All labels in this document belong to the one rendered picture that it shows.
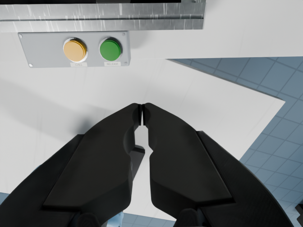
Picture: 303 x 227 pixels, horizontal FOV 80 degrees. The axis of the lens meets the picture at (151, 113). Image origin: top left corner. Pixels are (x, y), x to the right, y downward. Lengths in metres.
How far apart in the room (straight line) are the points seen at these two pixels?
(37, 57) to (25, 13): 0.08
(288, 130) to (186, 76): 1.72
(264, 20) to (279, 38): 0.07
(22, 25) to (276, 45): 0.58
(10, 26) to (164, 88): 0.36
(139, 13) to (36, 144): 0.54
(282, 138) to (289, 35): 1.65
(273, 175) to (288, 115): 0.79
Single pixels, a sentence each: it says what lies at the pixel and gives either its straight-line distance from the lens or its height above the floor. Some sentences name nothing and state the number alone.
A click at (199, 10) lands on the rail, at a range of 0.40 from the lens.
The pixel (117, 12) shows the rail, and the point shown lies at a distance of 0.39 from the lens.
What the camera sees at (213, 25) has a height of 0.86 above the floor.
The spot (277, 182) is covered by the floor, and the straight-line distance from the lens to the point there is 2.66.
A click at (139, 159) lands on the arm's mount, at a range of 0.65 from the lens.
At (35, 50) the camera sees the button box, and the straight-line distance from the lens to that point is 0.45.
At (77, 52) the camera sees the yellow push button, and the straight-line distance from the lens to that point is 0.40.
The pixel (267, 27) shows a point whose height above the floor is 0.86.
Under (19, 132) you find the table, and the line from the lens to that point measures 0.72.
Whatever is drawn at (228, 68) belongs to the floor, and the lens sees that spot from 1.54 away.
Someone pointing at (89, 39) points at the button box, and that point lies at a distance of 0.40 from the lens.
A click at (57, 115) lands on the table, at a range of 0.63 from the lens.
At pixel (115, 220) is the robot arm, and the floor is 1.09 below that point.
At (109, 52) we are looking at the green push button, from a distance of 0.39.
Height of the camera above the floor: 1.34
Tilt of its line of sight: 59 degrees down
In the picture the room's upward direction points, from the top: 176 degrees clockwise
